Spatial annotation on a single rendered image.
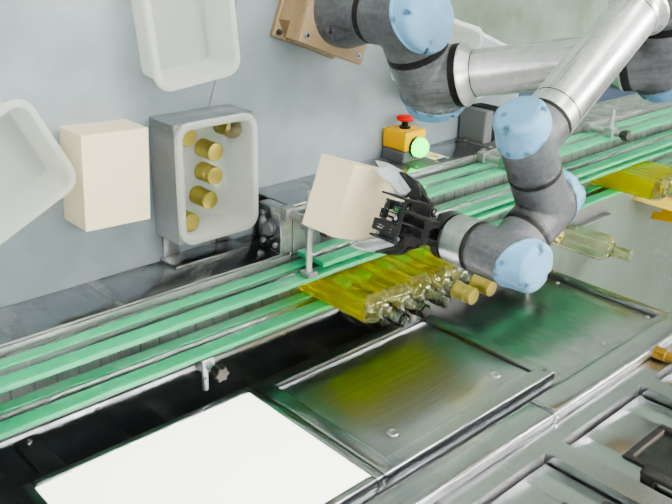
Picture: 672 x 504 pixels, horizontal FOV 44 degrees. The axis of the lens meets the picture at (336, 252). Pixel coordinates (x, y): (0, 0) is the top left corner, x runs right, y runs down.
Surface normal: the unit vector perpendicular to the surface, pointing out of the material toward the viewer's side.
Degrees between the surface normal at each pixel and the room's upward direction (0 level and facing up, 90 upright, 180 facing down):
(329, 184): 90
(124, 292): 90
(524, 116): 91
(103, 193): 0
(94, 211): 0
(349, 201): 0
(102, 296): 90
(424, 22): 9
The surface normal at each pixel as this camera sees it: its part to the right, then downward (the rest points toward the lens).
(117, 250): 0.68, 0.30
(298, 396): 0.03, -0.92
